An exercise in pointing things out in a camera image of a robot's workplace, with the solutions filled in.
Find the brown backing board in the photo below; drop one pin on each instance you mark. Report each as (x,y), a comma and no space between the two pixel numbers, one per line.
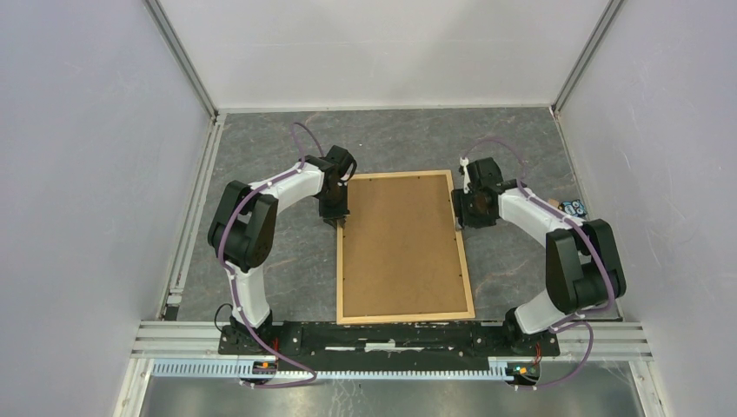
(403,247)

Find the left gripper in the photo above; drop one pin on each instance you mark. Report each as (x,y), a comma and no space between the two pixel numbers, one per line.
(339,214)

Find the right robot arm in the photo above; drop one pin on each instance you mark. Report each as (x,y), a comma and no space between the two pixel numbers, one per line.
(583,271)

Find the white slotted cable duct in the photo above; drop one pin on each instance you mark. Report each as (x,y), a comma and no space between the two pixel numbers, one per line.
(266,371)

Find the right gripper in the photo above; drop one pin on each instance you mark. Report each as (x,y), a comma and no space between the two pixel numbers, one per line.
(462,218)

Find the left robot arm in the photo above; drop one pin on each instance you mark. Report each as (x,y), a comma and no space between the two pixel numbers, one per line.
(243,229)

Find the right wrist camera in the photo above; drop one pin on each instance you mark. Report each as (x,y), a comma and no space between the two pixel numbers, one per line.
(463,169)

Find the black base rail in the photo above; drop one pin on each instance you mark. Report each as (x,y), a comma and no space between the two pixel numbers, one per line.
(314,346)

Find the black blue toy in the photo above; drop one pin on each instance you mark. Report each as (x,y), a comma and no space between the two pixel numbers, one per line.
(574,208)

